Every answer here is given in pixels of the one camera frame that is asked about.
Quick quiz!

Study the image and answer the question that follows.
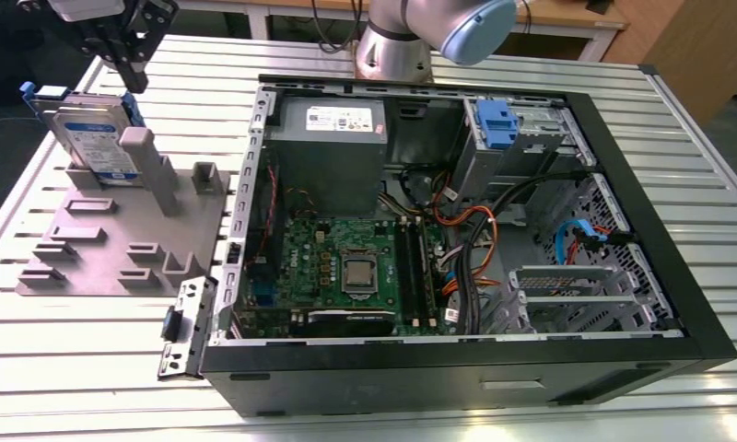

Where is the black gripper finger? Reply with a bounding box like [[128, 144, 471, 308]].
[[80, 37, 138, 93], [134, 0, 180, 93]]

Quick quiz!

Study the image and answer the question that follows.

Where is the hard disk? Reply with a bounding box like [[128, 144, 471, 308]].
[[22, 81, 147, 188]]

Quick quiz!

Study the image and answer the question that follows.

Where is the grey metal disk bay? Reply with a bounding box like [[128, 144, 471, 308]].
[[507, 264, 683, 335]]

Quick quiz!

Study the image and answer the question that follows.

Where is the grey parts rack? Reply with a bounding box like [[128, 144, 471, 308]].
[[15, 127, 235, 297]]

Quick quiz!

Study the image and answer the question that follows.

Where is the grey power supply unit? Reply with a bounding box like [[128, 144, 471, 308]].
[[263, 96, 390, 220]]

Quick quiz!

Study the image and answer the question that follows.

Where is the green motherboard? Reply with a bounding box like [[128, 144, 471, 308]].
[[239, 215, 454, 337]]

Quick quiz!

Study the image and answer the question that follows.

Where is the silver CPU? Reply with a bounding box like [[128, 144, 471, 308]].
[[347, 260, 376, 286]]

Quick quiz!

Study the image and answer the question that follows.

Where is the blue drive latch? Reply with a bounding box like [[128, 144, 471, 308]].
[[476, 99, 522, 151]]

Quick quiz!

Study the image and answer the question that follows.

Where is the CPU socket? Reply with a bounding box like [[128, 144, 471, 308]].
[[339, 247, 384, 301]]

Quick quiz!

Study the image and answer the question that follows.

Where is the grey metal drive cage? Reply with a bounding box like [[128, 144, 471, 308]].
[[451, 94, 595, 204]]

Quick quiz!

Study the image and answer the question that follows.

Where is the black RAM slot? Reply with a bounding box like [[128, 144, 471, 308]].
[[400, 219, 424, 326], [416, 219, 439, 326]]

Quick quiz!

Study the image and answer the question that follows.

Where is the black graphics card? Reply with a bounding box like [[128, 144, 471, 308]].
[[236, 307, 400, 340]]

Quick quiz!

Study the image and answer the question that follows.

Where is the black PC case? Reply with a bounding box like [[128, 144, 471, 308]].
[[196, 73, 737, 418]]

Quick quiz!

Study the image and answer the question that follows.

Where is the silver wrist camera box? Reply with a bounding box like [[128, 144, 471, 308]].
[[48, 0, 110, 22]]

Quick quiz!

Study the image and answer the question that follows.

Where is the thin red black wire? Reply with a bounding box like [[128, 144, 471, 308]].
[[260, 163, 282, 266]]

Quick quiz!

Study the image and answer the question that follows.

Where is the grey slot retainer bracket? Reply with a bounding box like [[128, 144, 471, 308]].
[[158, 274, 220, 381]]

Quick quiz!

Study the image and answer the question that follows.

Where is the orange yellow wire bundle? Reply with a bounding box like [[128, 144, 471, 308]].
[[432, 204, 506, 296]]

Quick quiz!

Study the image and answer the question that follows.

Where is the wooden desk white frame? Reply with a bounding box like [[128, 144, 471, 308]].
[[220, 0, 630, 64]]

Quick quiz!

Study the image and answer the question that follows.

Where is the thick black cable bundle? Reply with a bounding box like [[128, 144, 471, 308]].
[[454, 169, 591, 335]]

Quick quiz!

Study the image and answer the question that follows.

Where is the blue data wire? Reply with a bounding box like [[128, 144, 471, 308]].
[[553, 219, 610, 268]]

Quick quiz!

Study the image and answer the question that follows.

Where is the black plug power wire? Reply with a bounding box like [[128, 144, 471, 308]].
[[589, 224, 639, 252]]

